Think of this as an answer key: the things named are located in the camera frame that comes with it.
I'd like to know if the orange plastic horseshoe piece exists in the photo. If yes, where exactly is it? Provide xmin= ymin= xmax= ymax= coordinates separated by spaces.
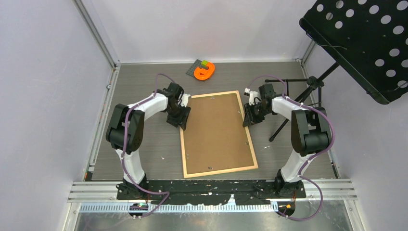
xmin=194 ymin=62 xmax=216 ymax=81

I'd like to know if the wooden picture frame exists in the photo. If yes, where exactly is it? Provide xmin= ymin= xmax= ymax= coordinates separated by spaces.
xmin=179 ymin=90 xmax=259 ymax=179

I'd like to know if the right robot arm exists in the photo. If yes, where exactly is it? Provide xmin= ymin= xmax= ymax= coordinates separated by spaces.
xmin=242 ymin=84 xmax=333 ymax=198

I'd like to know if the black perforated music stand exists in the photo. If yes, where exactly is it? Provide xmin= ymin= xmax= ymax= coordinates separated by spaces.
xmin=264 ymin=0 xmax=408 ymax=143

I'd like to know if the aluminium rail frame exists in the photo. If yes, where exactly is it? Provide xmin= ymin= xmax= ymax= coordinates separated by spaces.
xmin=62 ymin=179 xmax=366 ymax=231

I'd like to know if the grey building baseplate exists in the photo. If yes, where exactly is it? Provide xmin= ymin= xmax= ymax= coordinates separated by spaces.
xmin=186 ymin=59 xmax=202 ymax=77

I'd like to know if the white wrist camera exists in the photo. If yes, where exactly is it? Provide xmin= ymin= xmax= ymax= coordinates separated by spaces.
xmin=180 ymin=93 xmax=191 ymax=107
xmin=244 ymin=88 xmax=259 ymax=105

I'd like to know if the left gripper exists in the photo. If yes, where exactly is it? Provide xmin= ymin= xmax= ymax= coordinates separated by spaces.
xmin=166 ymin=103 xmax=190 ymax=130

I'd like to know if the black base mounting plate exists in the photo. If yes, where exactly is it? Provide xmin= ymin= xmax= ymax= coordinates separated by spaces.
xmin=116 ymin=180 xmax=306 ymax=205

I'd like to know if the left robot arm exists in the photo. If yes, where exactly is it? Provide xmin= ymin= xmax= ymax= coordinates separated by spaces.
xmin=105 ymin=82 xmax=191 ymax=199

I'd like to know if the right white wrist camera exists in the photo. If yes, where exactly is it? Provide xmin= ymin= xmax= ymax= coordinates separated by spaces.
xmin=244 ymin=88 xmax=259 ymax=105

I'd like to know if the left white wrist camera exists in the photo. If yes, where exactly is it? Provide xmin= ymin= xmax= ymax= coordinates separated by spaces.
xmin=180 ymin=93 xmax=191 ymax=107

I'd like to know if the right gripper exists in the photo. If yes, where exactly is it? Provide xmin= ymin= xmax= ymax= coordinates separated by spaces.
xmin=244 ymin=102 xmax=271 ymax=128

